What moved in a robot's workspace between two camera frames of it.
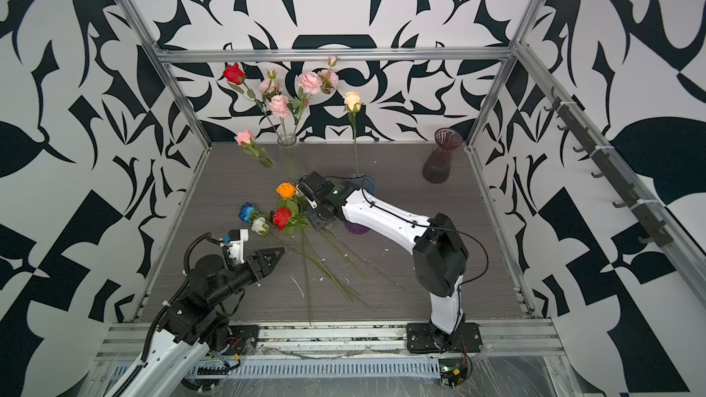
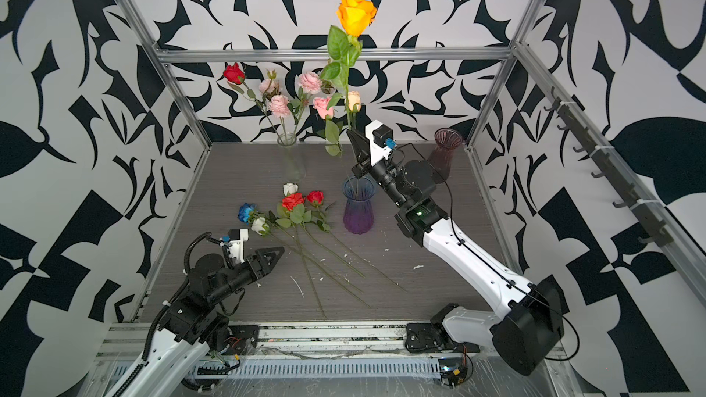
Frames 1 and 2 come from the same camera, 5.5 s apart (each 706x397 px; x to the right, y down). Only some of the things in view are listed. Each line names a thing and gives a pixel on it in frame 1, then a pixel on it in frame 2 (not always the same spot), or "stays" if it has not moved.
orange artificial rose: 291,198 -> 357,16
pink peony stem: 309,83 stays
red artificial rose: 236,74 stays
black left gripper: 256,266 stays
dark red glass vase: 437,167 stays
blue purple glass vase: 355,182 stays
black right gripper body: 318,215 -> 389,179
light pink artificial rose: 246,139 -> 334,129
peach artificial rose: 353,105 stays
